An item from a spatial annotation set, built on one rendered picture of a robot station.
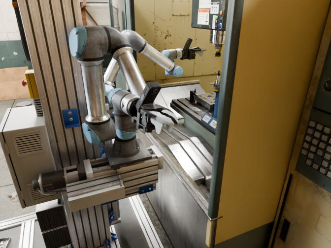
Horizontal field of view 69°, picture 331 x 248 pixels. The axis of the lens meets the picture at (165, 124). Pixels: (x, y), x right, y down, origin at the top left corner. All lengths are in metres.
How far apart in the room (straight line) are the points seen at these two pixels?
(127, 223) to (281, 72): 1.58
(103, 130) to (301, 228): 1.15
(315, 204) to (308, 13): 0.87
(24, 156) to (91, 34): 0.71
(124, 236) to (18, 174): 0.93
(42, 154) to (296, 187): 1.33
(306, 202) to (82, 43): 1.29
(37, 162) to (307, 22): 1.39
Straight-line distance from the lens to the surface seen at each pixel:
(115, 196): 1.28
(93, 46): 1.08
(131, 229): 2.06
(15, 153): 1.41
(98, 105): 1.15
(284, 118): 1.25
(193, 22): 2.11
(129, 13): 2.09
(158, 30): 2.99
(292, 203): 1.54
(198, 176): 1.74
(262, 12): 1.00
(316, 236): 1.52
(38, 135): 1.36
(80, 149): 1.46
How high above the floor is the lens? 1.74
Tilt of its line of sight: 25 degrees down
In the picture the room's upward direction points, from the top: straight up
